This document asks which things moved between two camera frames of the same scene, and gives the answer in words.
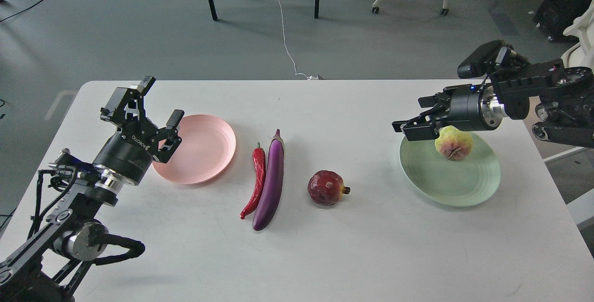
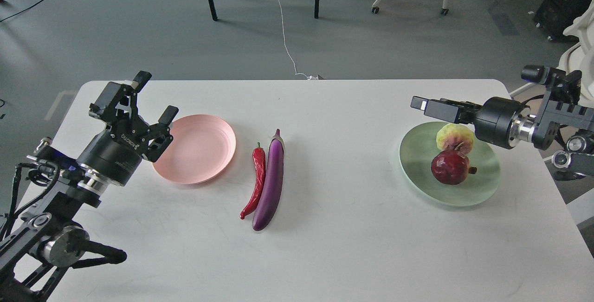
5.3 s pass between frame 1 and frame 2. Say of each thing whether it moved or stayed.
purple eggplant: stayed
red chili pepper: stayed
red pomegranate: moved
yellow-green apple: stayed
